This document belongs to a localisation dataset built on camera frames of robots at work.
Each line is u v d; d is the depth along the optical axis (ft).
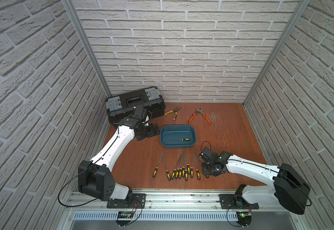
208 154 2.20
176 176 2.66
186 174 2.71
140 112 2.10
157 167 2.79
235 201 2.14
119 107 3.05
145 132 2.28
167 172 2.73
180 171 2.73
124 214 2.38
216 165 1.99
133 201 2.39
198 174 2.68
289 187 1.36
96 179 1.33
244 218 2.28
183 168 2.79
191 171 2.72
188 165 2.81
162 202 2.48
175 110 3.73
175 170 2.75
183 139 3.19
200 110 3.73
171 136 3.25
